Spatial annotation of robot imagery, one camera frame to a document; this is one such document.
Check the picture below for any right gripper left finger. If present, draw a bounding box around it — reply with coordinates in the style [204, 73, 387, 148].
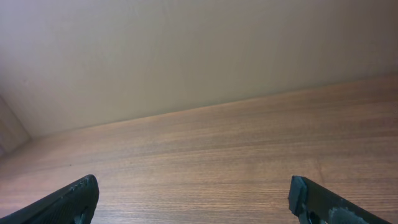
[1, 174, 100, 224]

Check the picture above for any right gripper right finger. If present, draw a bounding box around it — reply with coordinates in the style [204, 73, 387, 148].
[288, 175, 390, 224]

